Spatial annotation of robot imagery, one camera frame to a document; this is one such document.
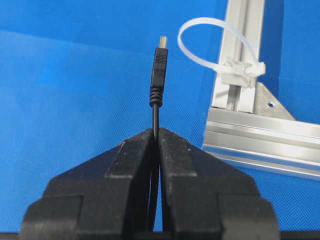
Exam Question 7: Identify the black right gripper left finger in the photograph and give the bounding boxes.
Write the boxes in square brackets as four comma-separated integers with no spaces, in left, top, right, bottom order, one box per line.
[19,129,153,240]

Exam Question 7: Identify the aluminium extrusion frame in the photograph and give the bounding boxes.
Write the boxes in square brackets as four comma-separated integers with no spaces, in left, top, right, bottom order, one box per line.
[203,0,320,180]

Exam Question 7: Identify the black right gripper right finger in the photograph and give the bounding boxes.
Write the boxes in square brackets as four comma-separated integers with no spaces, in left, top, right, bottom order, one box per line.
[158,128,280,240]

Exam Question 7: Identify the translucent white zip tie loop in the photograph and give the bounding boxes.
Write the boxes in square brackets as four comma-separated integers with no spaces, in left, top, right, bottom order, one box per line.
[177,16,266,88]

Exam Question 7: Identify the black USB cable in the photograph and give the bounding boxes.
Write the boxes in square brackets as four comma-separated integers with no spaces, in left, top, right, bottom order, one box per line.
[147,35,169,232]

